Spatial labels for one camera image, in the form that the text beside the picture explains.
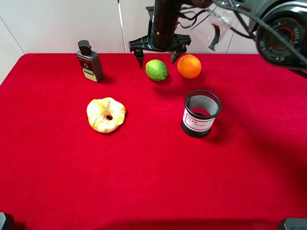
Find red tablecloth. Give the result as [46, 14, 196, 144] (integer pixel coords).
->
[0, 54, 307, 230]

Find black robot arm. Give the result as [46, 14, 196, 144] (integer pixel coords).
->
[129, 0, 307, 77]

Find black object bottom right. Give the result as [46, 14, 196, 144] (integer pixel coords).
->
[278, 218, 307, 230]

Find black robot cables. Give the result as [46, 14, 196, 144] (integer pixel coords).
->
[176, 0, 307, 65]

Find clear plastic bag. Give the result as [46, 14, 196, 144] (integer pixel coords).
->
[191, 6, 235, 52]

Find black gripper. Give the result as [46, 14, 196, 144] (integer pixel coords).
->
[129, 6, 191, 69]

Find black object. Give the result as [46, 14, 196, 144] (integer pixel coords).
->
[278, 218, 307, 230]
[0, 212, 14, 230]

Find orange fruit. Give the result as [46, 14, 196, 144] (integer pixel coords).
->
[177, 54, 201, 79]

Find black mesh pen holder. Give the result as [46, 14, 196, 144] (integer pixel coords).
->
[181, 90, 222, 138]

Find dark grey lotion bottle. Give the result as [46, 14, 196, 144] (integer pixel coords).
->
[76, 40, 104, 82]

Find black object bottom left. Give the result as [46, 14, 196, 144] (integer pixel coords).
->
[0, 212, 14, 230]

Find green lime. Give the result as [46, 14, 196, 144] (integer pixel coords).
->
[145, 59, 168, 81]

